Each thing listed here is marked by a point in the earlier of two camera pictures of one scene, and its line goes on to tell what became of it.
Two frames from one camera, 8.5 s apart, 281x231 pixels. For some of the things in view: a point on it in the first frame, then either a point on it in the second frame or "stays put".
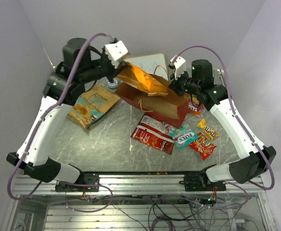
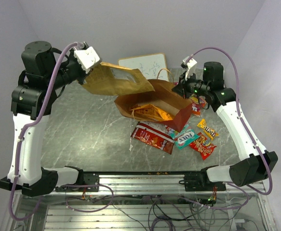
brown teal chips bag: (91, 105) -> (108, 79)
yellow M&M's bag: (209, 132) stays put
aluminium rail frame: (185, 200) stays put
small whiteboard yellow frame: (154, 64) stays put
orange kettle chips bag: (141, 80) -> (150, 111)
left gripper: (114, 71) -> (84, 76)
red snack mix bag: (203, 146) stays put
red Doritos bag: (153, 132) stays put
